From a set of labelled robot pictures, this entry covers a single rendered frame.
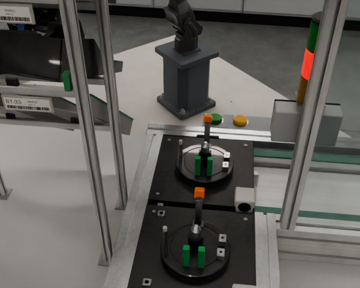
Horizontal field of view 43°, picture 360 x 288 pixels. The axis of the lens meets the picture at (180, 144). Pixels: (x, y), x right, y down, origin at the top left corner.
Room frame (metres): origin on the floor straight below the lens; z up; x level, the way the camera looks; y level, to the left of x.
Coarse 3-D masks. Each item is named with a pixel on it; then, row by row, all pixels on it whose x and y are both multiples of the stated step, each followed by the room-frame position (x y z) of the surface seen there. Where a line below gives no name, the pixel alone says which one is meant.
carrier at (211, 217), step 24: (144, 216) 0.67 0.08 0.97; (168, 216) 0.67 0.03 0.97; (192, 216) 0.67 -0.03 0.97; (216, 216) 0.67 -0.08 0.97; (240, 216) 0.67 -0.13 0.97; (144, 240) 0.60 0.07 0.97; (168, 240) 0.59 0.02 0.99; (192, 240) 0.56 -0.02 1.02; (216, 240) 0.58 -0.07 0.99; (240, 240) 0.60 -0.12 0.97; (144, 264) 0.54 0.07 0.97; (168, 264) 0.53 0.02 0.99; (192, 264) 0.53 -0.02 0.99; (216, 264) 0.53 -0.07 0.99; (240, 264) 0.54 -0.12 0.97
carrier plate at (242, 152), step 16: (176, 144) 0.92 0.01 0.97; (192, 144) 0.92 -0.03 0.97; (224, 144) 0.92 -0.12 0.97; (240, 144) 0.92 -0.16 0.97; (160, 160) 0.85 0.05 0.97; (240, 160) 0.85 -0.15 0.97; (160, 176) 0.79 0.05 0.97; (176, 176) 0.79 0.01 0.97; (240, 176) 0.79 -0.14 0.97; (160, 192) 0.74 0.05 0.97; (176, 192) 0.74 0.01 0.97; (192, 192) 0.74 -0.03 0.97; (208, 192) 0.74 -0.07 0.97; (224, 192) 0.74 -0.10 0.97; (192, 208) 0.71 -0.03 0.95; (208, 208) 0.70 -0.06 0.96; (224, 208) 0.70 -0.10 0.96
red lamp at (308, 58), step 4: (308, 52) 0.68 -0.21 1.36; (304, 56) 0.69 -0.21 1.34; (308, 56) 0.67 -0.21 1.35; (312, 56) 0.67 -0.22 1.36; (304, 60) 0.68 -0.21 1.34; (308, 60) 0.67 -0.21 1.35; (312, 60) 0.67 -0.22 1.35; (304, 64) 0.68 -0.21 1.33; (308, 64) 0.67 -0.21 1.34; (304, 68) 0.68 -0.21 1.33; (308, 68) 0.67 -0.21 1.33; (304, 72) 0.68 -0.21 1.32; (308, 72) 0.67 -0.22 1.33; (304, 76) 0.67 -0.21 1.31; (308, 76) 0.67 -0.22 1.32
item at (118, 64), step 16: (0, 32) 0.73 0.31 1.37; (16, 32) 0.72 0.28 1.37; (32, 32) 0.83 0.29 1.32; (0, 48) 0.72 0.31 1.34; (16, 48) 0.71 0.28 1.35; (32, 48) 0.71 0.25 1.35; (48, 48) 0.70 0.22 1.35; (64, 48) 0.70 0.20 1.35; (96, 48) 0.81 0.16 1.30; (0, 64) 0.71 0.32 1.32; (16, 64) 0.70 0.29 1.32; (32, 64) 0.69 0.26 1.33; (48, 64) 0.69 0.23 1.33; (64, 64) 0.69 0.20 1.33; (96, 64) 0.80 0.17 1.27; (48, 80) 0.68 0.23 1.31
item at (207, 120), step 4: (204, 116) 0.90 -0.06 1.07; (208, 116) 0.90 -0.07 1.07; (204, 120) 0.89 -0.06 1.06; (208, 120) 0.89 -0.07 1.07; (208, 124) 0.87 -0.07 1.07; (208, 128) 0.89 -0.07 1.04; (204, 132) 0.88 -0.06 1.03; (208, 132) 0.88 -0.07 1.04; (204, 136) 0.88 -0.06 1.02; (208, 136) 0.88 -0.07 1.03; (204, 140) 0.88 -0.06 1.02; (208, 140) 0.87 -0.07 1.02
